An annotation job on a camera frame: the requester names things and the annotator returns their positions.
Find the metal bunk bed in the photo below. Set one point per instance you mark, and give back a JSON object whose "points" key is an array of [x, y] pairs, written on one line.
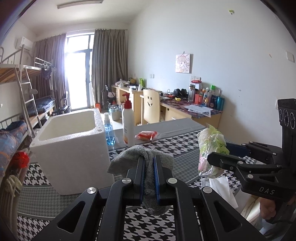
{"points": [[14, 70]]}

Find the white styrofoam box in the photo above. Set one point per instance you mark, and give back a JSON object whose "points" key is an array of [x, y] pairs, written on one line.
{"points": [[73, 153]]}

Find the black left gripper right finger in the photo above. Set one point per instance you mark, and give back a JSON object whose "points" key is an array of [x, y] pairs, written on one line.
{"points": [[200, 214]]}

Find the blue patterned quilt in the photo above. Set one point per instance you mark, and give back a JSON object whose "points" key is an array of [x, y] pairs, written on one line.
{"points": [[11, 138]]}

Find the brown curtain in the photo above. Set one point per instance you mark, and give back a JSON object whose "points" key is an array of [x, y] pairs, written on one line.
{"points": [[109, 60]]}

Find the white tissue paper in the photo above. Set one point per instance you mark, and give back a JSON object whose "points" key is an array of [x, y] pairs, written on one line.
{"points": [[221, 186]]}

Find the wooden desk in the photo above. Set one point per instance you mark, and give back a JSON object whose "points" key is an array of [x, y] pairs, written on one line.
{"points": [[170, 109]]}

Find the black folding chair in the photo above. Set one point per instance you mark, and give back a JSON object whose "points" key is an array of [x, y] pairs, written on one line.
{"points": [[64, 107]]}

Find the pink cartoon wall picture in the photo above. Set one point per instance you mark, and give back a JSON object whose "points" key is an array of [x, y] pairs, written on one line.
{"points": [[182, 64]]}

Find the red snack packet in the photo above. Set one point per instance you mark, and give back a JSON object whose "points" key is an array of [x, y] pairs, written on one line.
{"points": [[146, 135]]}

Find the person's right hand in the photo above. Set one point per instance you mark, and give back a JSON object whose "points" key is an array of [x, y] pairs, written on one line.
{"points": [[267, 208]]}

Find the white pump bottle red cap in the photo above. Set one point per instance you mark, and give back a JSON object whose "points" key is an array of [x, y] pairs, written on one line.
{"points": [[128, 121]]}

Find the wooden smiley face chair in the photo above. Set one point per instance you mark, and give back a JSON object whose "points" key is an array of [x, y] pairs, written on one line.
{"points": [[151, 107]]}

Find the black headphones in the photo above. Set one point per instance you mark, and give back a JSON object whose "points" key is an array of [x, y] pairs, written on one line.
{"points": [[180, 93]]}

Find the teal cup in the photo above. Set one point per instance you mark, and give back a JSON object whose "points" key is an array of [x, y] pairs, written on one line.
{"points": [[220, 103]]}

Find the white air conditioner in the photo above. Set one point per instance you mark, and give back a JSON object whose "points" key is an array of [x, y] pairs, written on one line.
{"points": [[24, 43]]}

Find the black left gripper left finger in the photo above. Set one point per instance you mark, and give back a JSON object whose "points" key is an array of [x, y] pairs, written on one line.
{"points": [[98, 214]]}

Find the grey sock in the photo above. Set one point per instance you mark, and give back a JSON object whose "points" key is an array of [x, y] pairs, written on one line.
{"points": [[129, 158]]}

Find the houndstooth table mat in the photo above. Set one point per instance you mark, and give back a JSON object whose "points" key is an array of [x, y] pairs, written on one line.
{"points": [[199, 214]]}

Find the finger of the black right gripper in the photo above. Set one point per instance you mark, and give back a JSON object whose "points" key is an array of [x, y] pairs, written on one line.
{"points": [[237, 150], [231, 163]]}

